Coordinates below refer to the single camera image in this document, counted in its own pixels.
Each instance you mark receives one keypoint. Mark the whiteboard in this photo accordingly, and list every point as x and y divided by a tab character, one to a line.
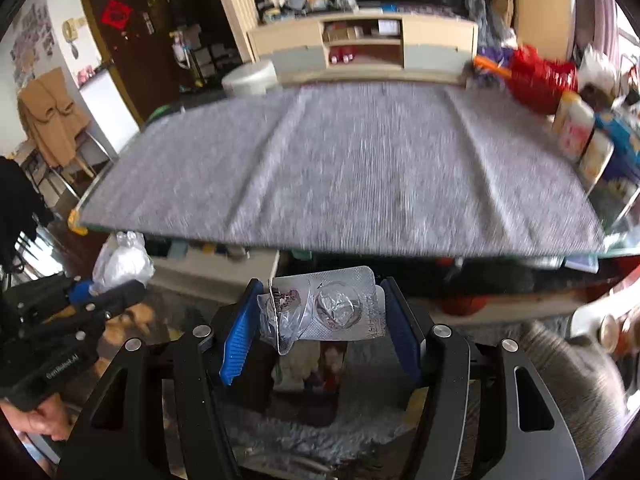
107	110

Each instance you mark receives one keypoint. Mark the yellow corner protector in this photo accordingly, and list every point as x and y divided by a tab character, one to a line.
77	221

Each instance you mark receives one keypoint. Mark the beige television cabinet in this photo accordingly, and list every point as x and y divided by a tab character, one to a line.
435	42

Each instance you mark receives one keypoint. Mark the grey table cloth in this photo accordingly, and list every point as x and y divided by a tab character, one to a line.
350	170

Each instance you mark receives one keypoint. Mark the grey fuzzy cloth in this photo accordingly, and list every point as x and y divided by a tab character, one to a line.
580	390

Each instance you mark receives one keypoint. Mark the red items in cabinet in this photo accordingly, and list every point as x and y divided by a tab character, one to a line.
342	55

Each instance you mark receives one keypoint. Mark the silver blister pack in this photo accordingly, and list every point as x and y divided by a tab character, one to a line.
340	305

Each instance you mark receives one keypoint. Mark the orange toy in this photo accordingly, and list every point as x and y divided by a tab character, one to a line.
492	66

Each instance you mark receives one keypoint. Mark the grey jacket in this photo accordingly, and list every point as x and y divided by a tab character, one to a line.
490	20

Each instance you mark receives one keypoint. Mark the white round stool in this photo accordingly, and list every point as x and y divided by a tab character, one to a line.
250	77

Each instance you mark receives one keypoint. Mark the white bottle with beige label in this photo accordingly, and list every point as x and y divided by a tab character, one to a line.
595	160

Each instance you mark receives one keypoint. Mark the white plastic bag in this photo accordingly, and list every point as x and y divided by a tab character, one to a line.
600	67

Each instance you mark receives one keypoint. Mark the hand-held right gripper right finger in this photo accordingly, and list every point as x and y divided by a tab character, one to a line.
400	330

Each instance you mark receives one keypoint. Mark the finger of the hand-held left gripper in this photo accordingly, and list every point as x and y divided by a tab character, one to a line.
80	292
115	300

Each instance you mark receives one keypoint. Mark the purple bag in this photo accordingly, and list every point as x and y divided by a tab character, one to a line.
492	50

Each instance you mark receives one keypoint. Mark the black cloth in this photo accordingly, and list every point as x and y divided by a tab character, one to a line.
20	210

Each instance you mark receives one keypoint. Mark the low white table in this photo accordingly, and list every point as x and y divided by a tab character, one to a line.
215	272

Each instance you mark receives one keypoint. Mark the red basket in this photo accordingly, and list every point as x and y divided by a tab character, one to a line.
542	80

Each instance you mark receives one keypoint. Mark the wall stickers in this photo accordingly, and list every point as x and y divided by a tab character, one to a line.
32	42

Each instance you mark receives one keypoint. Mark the brown door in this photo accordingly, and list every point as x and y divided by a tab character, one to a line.
135	60

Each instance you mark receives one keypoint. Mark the metal chair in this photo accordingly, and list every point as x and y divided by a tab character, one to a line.
95	155

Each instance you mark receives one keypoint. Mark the person's left hand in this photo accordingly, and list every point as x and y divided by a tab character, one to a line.
45	417

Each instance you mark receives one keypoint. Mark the brown coat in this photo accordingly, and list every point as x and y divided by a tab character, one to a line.
52	115

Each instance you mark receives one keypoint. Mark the clear plastic bag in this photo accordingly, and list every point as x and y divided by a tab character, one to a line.
122	265

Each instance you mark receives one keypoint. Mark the red door decoration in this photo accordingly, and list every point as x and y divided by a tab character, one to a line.
116	15

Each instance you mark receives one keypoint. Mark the white bottle with pink label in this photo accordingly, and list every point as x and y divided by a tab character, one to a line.
572	127

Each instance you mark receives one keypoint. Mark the pink curtain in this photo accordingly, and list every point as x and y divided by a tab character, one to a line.
597	5

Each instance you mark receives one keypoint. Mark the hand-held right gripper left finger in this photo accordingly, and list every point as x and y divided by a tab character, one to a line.
237	340

